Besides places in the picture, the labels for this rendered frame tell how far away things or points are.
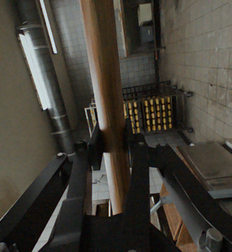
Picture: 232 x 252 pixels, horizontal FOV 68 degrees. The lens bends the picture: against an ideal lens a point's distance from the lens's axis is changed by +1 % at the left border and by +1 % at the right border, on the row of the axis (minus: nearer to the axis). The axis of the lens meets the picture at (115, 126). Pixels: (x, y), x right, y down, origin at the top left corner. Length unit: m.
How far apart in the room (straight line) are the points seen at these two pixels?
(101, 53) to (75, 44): 5.10
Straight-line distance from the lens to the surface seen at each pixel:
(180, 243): 1.89
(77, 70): 5.26
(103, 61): 0.17
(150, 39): 4.54
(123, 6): 4.45
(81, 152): 0.16
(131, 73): 5.16
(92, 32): 0.17
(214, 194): 1.54
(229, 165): 1.96
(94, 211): 2.29
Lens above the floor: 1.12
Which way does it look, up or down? 4 degrees up
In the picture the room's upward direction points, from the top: 98 degrees counter-clockwise
